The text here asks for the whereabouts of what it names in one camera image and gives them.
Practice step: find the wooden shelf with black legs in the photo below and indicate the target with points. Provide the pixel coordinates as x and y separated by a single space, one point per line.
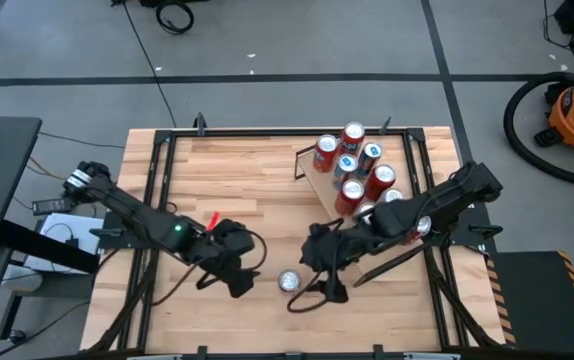
324 189

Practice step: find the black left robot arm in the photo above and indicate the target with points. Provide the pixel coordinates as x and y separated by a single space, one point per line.
142 215

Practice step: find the blue silver Red Bull can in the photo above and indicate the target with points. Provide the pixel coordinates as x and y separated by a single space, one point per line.
345 170
369 159

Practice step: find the silver Diet Coke can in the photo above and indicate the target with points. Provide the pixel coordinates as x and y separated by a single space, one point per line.
365 207
392 195

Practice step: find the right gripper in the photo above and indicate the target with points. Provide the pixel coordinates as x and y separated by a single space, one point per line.
342 247

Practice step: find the black mat hazard stripes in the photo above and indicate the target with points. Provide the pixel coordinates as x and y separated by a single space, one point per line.
542 300

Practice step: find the black power adapter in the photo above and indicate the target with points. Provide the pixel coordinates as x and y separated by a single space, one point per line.
49 206

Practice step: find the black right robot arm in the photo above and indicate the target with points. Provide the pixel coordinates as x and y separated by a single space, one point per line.
447 195

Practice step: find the white bracket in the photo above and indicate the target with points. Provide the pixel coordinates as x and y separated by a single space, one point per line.
432 356
157 357

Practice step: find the black frame clamp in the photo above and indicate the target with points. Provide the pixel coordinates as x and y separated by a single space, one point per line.
200 124
201 352
386 126
378 352

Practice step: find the orange Fanta can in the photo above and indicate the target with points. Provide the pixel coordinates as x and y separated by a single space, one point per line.
325 152

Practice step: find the black aluminium table frame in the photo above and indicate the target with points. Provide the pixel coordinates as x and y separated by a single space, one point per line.
267 132

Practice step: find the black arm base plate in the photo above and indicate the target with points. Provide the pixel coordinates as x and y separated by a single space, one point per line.
477 237
117 239

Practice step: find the red tag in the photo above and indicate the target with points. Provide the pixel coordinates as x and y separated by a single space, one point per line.
213 221

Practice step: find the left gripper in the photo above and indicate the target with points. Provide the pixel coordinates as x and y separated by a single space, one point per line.
227 245

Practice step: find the white box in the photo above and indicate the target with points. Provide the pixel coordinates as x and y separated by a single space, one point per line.
84 227

